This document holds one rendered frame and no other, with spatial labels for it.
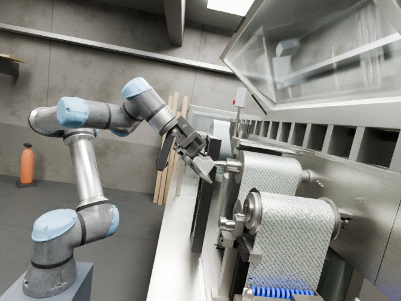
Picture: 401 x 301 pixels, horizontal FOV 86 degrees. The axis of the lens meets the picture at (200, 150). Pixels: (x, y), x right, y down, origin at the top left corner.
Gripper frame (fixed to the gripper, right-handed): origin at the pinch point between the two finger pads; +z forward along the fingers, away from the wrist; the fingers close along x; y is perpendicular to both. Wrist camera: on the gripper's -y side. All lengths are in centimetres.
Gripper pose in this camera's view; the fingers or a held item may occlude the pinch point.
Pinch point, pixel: (206, 179)
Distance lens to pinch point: 67.2
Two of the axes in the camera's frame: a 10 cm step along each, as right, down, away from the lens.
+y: 7.6, -6.5, -0.4
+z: 6.5, 7.4, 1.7
